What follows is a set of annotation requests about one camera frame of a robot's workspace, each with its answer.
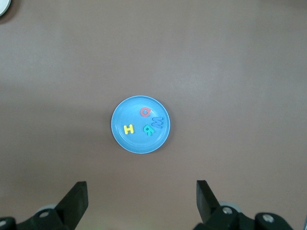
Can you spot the teal letter R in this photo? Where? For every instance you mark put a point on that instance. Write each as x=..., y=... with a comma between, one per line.
x=148, y=130

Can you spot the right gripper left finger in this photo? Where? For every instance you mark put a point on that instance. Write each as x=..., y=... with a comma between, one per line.
x=72, y=208

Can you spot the beige plate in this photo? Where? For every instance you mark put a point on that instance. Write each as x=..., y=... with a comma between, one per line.
x=3, y=6

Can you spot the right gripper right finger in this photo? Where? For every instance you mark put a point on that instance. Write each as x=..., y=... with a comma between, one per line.
x=211, y=213

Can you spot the blue uppercase letter W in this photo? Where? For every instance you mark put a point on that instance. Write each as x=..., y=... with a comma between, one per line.
x=157, y=122

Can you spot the red letter Q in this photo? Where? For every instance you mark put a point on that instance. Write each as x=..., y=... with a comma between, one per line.
x=141, y=112

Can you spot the yellow letter H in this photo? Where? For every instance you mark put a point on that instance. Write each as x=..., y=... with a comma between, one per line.
x=128, y=129

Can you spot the blue plate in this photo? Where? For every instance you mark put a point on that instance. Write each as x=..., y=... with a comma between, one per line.
x=134, y=141

